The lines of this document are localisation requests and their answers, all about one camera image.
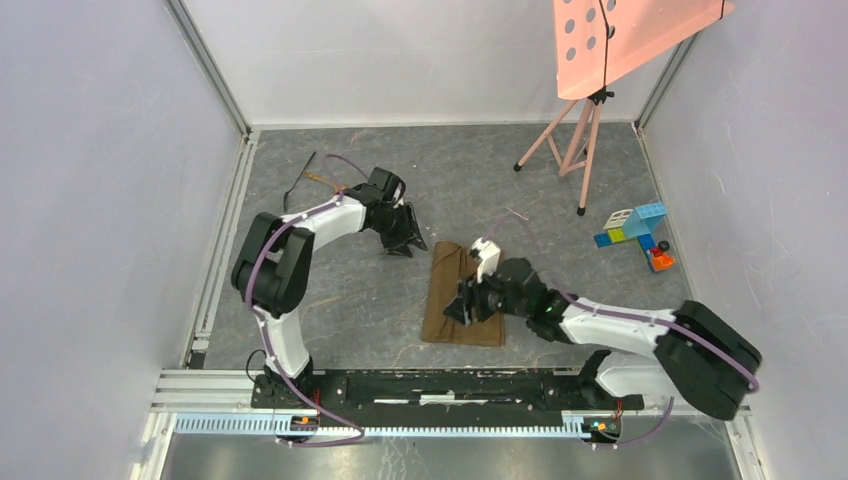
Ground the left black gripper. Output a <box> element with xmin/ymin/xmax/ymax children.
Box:
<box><xmin>370</xmin><ymin>202</ymin><xmax>428</xmax><ymax>259</ymax></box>

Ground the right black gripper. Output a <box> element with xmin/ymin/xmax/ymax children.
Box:
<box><xmin>443</xmin><ymin>262</ymin><xmax>530</xmax><ymax>326</ymax></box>

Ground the brown cloth napkin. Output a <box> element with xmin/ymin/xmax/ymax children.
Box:
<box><xmin>421</xmin><ymin>240</ymin><xmax>507</xmax><ymax>348</ymax></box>

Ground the black fork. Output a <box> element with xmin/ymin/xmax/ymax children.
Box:
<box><xmin>283</xmin><ymin>151</ymin><xmax>317</xmax><ymax>213</ymax></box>

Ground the gold spoon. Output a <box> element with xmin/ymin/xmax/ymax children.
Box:
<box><xmin>303</xmin><ymin>171</ymin><xmax>338</xmax><ymax>189</ymax></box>

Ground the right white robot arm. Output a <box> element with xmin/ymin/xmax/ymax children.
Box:
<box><xmin>443</xmin><ymin>258</ymin><xmax>762</xmax><ymax>421</ymax></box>

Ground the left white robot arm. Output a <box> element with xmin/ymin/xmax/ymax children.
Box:
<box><xmin>231</xmin><ymin>167</ymin><xmax>428</xmax><ymax>408</ymax></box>

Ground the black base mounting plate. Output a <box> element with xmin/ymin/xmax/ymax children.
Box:
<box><xmin>250</xmin><ymin>368</ymin><xmax>645</xmax><ymax>429</ymax></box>

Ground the colourful toy block structure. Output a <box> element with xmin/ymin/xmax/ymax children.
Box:
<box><xmin>593</xmin><ymin>202</ymin><xmax>676</xmax><ymax>273</ymax></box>

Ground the pink music stand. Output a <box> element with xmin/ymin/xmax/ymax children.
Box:
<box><xmin>513</xmin><ymin>0</ymin><xmax>735</xmax><ymax>216</ymax></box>

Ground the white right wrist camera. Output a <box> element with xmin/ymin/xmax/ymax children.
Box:
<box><xmin>469</xmin><ymin>237</ymin><xmax>502</xmax><ymax>284</ymax></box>

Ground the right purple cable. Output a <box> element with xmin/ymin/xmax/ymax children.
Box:
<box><xmin>483</xmin><ymin>210</ymin><xmax>761</xmax><ymax>450</ymax></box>

